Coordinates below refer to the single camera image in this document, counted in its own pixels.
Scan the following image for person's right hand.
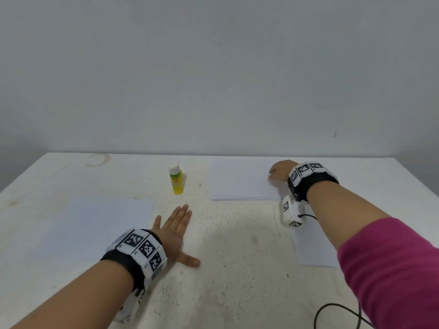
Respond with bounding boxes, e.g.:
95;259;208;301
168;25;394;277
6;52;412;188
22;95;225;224
268;159;300;184

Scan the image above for person's left hand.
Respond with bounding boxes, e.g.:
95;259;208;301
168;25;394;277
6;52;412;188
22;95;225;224
149;204;203;269

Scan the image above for glued white paper sheet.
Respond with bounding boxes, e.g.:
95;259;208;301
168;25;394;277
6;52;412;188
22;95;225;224
208;156;290;202

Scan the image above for yellow glue stick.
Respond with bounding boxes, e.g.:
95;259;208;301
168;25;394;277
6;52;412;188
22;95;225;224
168;164;186;196

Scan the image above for stack of white paper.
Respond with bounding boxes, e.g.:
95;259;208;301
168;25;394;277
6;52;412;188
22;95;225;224
291;201;392;269
43;197;156;263

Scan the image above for person's left forearm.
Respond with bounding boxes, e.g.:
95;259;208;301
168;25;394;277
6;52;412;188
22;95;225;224
10;260;137;329

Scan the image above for black marker wristband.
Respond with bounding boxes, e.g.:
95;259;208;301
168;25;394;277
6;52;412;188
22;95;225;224
100;227;169;291
286;161;340;203

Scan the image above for pink sleeve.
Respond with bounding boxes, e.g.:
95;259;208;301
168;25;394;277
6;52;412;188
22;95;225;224
337;216;439;329

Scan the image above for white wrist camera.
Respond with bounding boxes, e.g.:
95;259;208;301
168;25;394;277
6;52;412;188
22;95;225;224
114;287;147;324
279;194;307;229

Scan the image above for black cable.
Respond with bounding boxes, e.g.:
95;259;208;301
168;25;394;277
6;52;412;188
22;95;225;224
294;213;364;329

